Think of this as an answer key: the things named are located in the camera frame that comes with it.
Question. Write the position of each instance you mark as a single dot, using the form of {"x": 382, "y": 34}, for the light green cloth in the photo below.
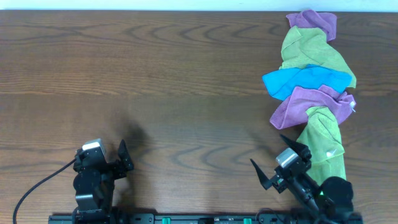
{"x": 323, "y": 138}

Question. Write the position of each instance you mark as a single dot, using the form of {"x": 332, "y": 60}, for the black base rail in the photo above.
{"x": 262, "y": 218}

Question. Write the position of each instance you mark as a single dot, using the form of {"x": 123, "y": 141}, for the olive green cloth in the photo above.
{"x": 303, "y": 46}

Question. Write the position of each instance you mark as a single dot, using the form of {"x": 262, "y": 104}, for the blue cloth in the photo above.
{"x": 281, "y": 83}

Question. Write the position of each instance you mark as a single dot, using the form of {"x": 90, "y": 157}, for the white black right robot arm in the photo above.
{"x": 329, "y": 202}

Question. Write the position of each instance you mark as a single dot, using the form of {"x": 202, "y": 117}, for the purple cloth far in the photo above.
{"x": 309, "y": 18}

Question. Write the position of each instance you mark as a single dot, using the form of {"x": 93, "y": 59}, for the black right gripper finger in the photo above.
{"x": 263, "y": 179}
{"x": 301, "y": 149}

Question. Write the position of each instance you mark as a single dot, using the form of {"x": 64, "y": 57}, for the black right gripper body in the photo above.
{"x": 278, "y": 183}

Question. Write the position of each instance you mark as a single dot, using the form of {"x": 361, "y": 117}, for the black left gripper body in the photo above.
{"x": 117, "y": 170}

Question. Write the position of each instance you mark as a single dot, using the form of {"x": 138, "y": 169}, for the purple cloth near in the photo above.
{"x": 292, "y": 111}

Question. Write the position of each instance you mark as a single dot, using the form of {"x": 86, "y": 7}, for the purple cloth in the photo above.
{"x": 309, "y": 18}
{"x": 292, "y": 111}

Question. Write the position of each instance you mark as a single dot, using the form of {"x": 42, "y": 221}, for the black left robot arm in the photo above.
{"x": 94, "y": 183}

